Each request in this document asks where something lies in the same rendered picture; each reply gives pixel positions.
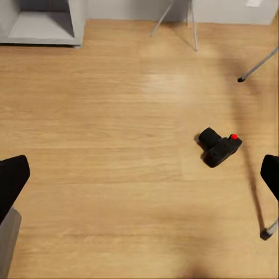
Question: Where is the camera tripod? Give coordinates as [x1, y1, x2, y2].
[238, 47, 279, 240]

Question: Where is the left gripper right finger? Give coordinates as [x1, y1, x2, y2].
[260, 155, 279, 201]

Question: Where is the digital camera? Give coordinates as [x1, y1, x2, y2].
[198, 128, 242, 168]

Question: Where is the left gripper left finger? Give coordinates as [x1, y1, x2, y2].
[0, 155, 30, 225]

